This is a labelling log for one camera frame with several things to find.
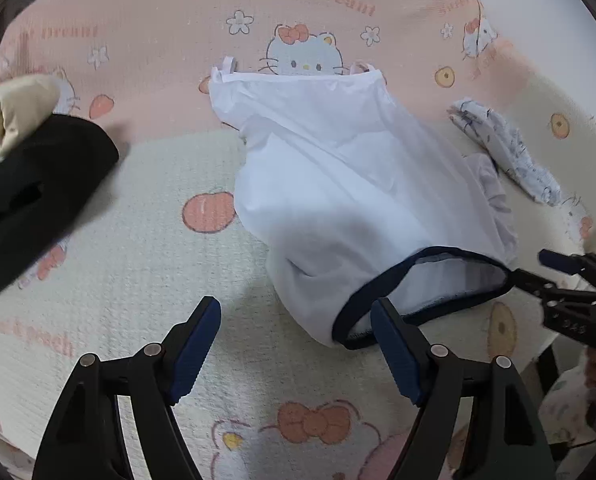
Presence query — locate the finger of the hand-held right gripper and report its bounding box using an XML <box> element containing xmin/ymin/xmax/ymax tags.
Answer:
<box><xmin>505</xmin><ymin>269</ymin><xmax>596</xmax><ymax>306</ymax></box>
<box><xmin>538</xmin><ymin>249</ymin><xmax>596</xmax><ymax>281</ymax></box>

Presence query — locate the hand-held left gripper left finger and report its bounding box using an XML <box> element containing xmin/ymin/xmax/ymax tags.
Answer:
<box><xmin>32</xmin><ymin>296</ymin><xmax>222</xmax><ymax>480</ymax></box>

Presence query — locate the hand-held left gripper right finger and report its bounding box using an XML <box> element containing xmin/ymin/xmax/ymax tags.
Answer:
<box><xmin>370</xmin><ymin>297</ymin><xmax>559</xmax><ymax>480</ymax></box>

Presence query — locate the white shirt with navy trim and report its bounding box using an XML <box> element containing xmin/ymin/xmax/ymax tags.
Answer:
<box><xmin>198</xmin><ymin>57</ymin><xmax>521</xmax><ymax>351</ymax></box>

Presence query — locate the pink cream cartoon printed blanket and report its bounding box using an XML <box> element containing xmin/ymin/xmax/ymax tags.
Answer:
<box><xmin>0</xmin><ymin>0</ymin><xmax>596</xmax><ymax>480</ymax></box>

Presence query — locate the white blue-printed garment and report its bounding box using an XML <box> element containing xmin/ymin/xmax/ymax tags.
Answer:
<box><xmin>447</xmin><ymin>97</ymin><xmax>563</xmax><ymax>206</ymax></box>

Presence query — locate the black garment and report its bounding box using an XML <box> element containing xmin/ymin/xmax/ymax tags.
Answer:
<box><xmin>0</xmin><ymin>114</ymin><xmax>120</xmax><ymax>305</ymax></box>

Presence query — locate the cream garment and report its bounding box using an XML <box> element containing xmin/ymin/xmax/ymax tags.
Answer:
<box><xmin>0</xmin><ymin>74</ymin><xmax>61</xmax><ymax>181</ymax></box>

